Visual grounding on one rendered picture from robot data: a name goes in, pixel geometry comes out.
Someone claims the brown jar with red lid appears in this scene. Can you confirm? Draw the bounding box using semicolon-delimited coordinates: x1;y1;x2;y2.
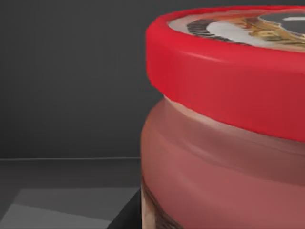
139;5;305;229

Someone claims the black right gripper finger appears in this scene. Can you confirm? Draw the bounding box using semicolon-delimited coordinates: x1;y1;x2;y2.
105;190;142;229

